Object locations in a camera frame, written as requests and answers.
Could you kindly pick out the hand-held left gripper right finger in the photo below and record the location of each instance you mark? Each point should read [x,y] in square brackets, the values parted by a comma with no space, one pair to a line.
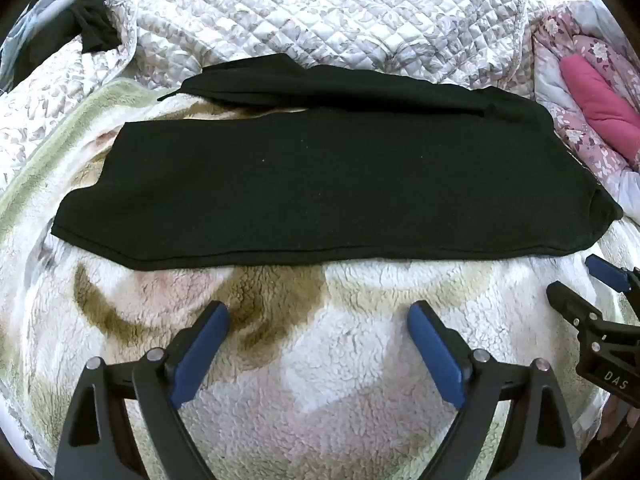
[436,355]

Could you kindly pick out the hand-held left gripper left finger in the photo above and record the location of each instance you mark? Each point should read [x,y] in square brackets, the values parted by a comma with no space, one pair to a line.
[200,355]

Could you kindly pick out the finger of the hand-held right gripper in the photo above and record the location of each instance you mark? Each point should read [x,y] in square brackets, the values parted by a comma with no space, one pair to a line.
[607,272]
[575,305]

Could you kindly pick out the black pants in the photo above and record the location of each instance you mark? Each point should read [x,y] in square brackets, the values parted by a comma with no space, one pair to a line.
[325,190]

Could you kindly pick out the person's right hand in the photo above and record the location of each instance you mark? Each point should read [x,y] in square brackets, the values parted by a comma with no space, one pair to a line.
[614,420]

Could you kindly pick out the floral fleece blanket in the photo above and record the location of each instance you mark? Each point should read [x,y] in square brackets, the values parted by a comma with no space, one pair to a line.
[310,370]

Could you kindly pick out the pink floral quilt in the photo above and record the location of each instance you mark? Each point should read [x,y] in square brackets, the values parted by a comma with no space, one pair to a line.
[585,125]

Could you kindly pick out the pink plush cloth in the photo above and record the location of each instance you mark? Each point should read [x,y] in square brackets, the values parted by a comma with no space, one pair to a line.
[600,95]

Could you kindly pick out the grey quilted bedspread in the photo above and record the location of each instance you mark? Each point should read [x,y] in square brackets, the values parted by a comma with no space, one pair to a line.
[300,15]

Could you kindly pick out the black garment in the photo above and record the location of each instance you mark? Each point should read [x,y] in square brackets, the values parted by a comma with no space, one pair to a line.
[85,15]

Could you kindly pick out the light blue cloth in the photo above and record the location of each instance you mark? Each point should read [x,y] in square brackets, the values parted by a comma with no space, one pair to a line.
[25,35]

